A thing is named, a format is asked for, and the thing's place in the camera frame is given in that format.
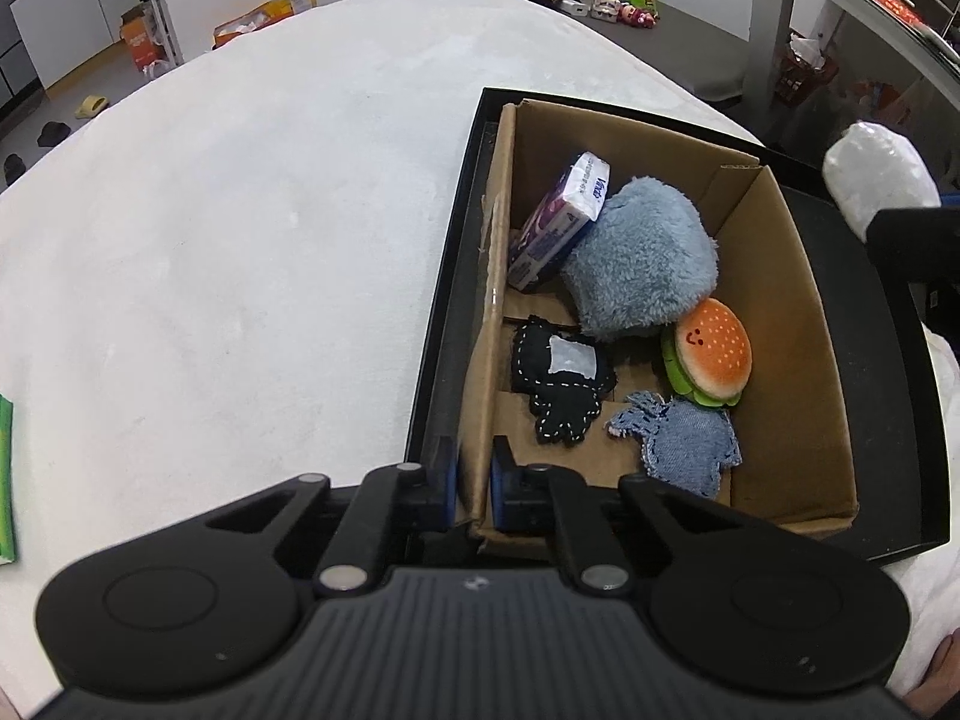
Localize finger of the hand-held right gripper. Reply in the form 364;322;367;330
865;205;960;287

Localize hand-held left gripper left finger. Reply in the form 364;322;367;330
202;436;460;602

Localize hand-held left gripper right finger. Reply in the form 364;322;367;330
490;436;752;602

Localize white plastic bag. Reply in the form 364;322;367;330
821;120;943;238

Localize black stitched fabric patch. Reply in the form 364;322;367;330
510;313;617;448

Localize black plastic tray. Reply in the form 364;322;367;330
403;86;960;563

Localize cardboard box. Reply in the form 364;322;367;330
454;97;860;550

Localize denim fabric patch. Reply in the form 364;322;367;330
604;390;743;500

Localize burger plush toy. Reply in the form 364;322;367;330
660;298;754;410

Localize purple tissue pack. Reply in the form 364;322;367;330
506;151;616;293

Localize blue fluffy plush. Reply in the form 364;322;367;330
561;176;722;338

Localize red plastic basket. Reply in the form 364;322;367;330
775;31;839;104

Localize green packet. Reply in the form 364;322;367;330
0;393;17;565

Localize yellow carton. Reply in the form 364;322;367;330
212;0;318;47

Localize small orange box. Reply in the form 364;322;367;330
118;6;167;74

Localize white cabinet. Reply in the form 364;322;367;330
0;0;188;95

